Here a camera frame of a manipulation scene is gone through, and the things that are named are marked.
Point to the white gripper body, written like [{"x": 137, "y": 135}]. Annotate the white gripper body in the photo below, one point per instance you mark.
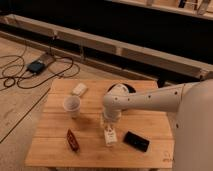
[{"x": 109, "y": 122}]

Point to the white bottle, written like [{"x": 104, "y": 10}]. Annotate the white bottle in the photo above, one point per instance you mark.
[{"x": 110, "y": 137}]

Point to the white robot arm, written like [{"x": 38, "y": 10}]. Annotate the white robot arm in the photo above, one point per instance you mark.
[{"x": 193, "y": 103}]

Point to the dark ceramic bowl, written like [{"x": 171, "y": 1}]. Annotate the dark ceramic bowl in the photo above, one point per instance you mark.
[{"x": 125, "y": 87}]

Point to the black rectangular case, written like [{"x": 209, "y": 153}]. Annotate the black rectangular case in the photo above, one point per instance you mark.
[{"x": 136, "y": 141}]

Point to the white paper cup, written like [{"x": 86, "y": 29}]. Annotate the white paper cup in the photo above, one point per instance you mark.
[{"x": 71, "y": 105}]

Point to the white rectangular block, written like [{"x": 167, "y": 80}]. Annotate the white rectangular block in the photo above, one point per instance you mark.
[{"x": 80, "y": 89}]

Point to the red brown packet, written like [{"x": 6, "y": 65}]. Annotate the red brown packet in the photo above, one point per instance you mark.
[{"x": 72, "y": 141}]

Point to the wooden table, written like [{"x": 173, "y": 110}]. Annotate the wooden table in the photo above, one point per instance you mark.
[{"x": 50, "y": 147}]

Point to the blue power adapter box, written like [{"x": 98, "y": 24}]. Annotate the blue power adapter box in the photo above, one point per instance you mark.
[{"x": 35, "y": 67}]

